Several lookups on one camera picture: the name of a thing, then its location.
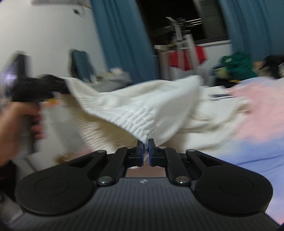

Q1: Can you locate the white knit garment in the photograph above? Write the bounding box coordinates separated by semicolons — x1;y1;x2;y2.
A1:
44;76;249;154

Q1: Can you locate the metal clothes drying rack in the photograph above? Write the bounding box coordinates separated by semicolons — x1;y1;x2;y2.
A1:
154;17;206;80

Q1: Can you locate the person's left hand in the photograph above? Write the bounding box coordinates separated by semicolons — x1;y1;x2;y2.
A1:
1;102;44;166

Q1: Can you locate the blue chair back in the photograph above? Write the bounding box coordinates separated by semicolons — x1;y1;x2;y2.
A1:
70;49;94;82

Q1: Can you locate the white desk with drawers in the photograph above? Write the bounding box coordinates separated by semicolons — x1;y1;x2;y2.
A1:
88;67;132;92

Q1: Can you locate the pastel pink bed blanket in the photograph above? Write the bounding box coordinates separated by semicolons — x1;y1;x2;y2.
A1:
168;76;284;225

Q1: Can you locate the red garment on rack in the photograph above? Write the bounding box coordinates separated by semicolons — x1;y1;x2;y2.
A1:
170;46;207;71

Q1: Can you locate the blue curtain left panel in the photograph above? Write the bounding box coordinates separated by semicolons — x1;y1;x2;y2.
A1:
91;0;159;84

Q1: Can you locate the blue curtain panel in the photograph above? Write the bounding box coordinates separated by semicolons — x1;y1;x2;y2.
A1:
219;0;283;61
91;0;159;84

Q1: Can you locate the green clothing pile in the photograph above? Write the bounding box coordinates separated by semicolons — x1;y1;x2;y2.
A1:
212;52;258;81

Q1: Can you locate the black clothing pile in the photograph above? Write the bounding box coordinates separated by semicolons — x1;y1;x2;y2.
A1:
260;55;284;79

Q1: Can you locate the blue curtain right panel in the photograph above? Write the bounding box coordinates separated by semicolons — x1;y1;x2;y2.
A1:
219;0;283;61

